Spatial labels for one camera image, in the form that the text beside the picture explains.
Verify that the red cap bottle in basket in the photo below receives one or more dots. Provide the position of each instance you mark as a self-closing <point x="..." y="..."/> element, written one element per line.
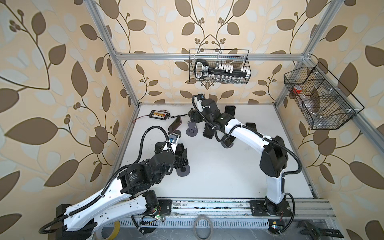
<point x="297" y="89"/>

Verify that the black adjustable wrench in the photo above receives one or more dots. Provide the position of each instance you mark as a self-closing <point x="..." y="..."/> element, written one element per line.
<point x="315" y="233"/>

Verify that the grey round stand right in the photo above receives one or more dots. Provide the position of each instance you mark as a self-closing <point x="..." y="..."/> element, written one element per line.
<point x="227" y="144"/>

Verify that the black round stand far left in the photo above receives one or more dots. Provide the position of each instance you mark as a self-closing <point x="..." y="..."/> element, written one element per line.
<point x="177" y="133"/>

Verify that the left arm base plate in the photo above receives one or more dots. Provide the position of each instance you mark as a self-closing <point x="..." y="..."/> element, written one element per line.
<point x="162" y="207"/>

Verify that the yellow tape roll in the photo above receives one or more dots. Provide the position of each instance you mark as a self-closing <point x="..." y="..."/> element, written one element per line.
<point x="115" y="231"/>

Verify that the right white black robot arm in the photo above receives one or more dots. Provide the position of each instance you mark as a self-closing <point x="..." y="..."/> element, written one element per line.
<point x="277" y="161"/>

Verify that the black yellow round connector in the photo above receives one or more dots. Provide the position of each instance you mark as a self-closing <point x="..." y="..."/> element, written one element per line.
<point x="191" y="112"/>

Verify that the black folding phone stand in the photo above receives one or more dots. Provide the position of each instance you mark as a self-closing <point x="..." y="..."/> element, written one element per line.
<point x="208" y="133"/>

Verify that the black wire basket right wall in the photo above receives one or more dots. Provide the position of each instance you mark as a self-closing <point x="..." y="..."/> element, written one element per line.
<point x="325" y="102"/>

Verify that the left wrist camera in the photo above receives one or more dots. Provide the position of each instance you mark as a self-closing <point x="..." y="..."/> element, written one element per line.
<point x="173" y="139"/>

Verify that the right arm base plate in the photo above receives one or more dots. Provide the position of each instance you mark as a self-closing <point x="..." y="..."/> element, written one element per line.
<point x="266" y="208"/>

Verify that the black power adapter board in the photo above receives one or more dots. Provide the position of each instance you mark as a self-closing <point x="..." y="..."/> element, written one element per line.
<point x="160" y="115"/>

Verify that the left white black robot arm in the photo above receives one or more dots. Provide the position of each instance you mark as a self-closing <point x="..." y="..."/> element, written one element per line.
<point x="126" y="194"/>

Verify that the black tool in basket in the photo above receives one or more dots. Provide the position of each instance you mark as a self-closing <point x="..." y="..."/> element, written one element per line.
<point x="203" y="70"/>

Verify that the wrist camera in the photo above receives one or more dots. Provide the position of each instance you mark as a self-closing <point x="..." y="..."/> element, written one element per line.
<point x="200" y="97"/>
<point x="173" y="139"/>

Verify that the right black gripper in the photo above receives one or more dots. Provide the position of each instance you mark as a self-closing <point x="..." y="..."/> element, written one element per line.
<point x="197" y="119"/>

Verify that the black wire basket wall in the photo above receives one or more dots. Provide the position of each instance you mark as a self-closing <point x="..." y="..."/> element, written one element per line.
<point x="325" y="102"/>
<point x="234" y="57"/>

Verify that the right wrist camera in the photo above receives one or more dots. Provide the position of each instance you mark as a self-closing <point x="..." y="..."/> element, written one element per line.
<point x="200" y="97"/>

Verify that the dark round stand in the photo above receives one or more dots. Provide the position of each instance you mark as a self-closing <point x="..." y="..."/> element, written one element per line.
<point x="184" y="171"/>

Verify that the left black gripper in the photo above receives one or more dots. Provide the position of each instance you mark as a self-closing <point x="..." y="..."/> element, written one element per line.
<point x="177" y="159"/>

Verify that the purple round phone stand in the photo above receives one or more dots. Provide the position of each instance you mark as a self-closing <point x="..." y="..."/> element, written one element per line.
<point x="192" y="129"/>

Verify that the black wire basket rear wall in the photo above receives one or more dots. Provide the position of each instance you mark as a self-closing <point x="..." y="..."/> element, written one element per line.
<point x="234" y="57"/>

